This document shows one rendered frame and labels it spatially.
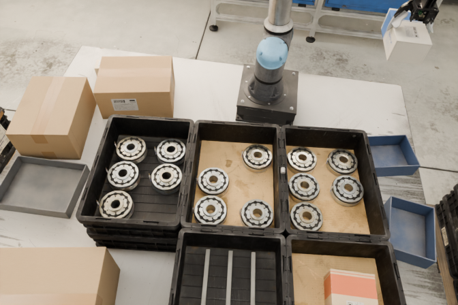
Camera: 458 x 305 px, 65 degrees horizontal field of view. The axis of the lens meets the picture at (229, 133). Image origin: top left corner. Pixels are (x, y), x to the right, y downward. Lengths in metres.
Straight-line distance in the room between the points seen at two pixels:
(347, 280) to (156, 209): 0.60
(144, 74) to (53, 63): 1.64
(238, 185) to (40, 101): 0.83
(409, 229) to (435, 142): 1.39
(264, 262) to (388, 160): 0.72
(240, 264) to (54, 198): 0.73
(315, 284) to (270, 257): 0.15
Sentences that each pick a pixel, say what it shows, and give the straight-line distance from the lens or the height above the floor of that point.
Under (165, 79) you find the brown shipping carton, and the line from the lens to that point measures 1.52.
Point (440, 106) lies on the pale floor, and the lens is 3.06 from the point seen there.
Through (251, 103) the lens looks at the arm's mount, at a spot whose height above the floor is 0.80.
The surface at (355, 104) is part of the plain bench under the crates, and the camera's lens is 1.76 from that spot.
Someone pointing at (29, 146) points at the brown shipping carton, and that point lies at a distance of 1.54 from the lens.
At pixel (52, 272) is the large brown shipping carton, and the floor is 0.90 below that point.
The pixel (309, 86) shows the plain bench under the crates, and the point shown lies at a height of 0.70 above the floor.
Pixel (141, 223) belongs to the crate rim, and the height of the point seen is 0.93.
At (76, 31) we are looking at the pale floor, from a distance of 3.39.
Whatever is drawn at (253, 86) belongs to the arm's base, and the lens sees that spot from 1.52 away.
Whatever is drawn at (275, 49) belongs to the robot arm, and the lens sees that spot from 1.41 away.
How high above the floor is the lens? 1.90
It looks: 52 degrees down
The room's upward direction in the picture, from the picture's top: 3 degrees clockwise
